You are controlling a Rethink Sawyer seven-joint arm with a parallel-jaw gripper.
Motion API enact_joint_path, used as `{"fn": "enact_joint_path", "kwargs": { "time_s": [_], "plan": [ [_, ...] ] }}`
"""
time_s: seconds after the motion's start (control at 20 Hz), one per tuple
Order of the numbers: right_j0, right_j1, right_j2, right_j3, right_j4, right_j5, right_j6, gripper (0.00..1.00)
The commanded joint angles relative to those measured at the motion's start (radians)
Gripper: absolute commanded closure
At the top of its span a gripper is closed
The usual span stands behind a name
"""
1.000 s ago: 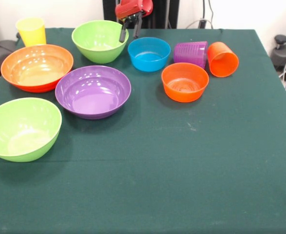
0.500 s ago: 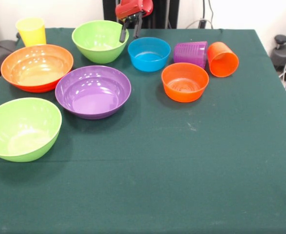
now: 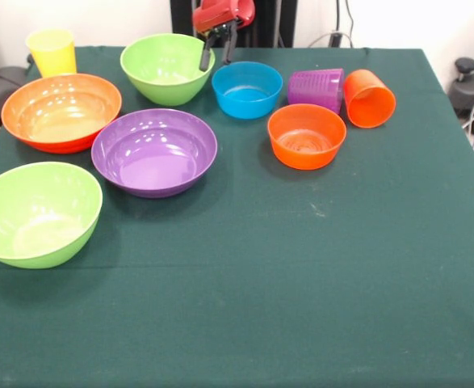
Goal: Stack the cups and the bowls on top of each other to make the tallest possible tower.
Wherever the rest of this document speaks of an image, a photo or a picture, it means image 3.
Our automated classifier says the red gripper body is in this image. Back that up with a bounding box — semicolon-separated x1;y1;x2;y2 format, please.
192;0;257;37

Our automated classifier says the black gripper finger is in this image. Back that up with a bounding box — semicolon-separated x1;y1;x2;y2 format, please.
199;31;220;73
222;22;238;65

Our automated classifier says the lime green plastic bowl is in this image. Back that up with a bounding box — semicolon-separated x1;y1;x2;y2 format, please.
120;33;216;108
0;161;103;270

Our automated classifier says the blue plastic bowl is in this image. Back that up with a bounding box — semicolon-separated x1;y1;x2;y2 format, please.
211;61;284;120

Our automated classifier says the purple plastic cup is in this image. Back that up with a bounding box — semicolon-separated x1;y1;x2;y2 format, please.
287;67;345;116

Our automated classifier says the small orange plastic bowl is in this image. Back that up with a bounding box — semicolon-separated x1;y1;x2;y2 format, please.
266;103;348;171

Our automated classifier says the orange plastic cup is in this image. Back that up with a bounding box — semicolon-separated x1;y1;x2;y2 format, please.
342;69;397;129

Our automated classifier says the wide orange plastic bowl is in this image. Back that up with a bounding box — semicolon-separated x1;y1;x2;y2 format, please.
0;73;123;154

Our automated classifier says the purple plastic bowl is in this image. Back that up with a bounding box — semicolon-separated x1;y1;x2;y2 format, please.
90;108;219;199

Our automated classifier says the yellow plastic cup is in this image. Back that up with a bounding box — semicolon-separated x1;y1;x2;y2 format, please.
25;28;78;78

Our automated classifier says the black office chair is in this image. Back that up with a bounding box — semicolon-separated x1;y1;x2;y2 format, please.
0;30;31;130

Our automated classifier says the dark green tablecloth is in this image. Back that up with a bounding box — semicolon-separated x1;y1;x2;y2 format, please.
0;44;474;388

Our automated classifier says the black stand with knob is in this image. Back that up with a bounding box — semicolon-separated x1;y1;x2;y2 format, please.
448;57;474;118

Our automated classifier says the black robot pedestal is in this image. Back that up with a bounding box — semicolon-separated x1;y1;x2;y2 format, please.
170;0;298;49

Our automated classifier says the grey cable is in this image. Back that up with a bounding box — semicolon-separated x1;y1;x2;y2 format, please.
307;31;354;49

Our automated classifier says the black hanging cable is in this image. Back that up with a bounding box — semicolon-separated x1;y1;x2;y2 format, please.
343;0;358;34

